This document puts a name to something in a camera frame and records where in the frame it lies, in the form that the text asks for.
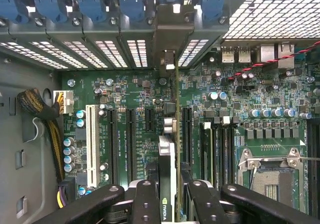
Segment green motherboard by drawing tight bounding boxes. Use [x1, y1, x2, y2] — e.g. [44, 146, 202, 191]
[59, 41, 320, 217]

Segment long black expansion slot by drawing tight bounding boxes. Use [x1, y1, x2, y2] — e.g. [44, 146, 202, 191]
[106, 108, 118, 185]
[125, 108, 138, 183]
[181, 106, 194, 170]

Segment red black twisted wire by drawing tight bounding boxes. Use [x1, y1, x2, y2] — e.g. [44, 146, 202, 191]
[227, 40, 320, 81]

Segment open black PC case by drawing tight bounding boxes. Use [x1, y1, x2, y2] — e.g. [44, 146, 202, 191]
[0, 0, 320, 224]

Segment blue slot retention tab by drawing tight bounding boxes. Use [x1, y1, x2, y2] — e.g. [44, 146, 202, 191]
[33, 0, 63, 22]
[199, 0, 224, 22]
[79, 0, 109, 22]
[118, 0, 146, 22]
[0, 0, 26, 22]

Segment white expansion slot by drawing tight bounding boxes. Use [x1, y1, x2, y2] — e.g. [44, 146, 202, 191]
[85, 104, 98, 189]

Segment CPU socket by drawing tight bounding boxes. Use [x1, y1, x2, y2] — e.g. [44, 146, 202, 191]
[237, 148, 308, 202]

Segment yellow black sleeved power cable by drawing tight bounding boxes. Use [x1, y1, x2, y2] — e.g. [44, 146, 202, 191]
[16, 88, 76, 210]

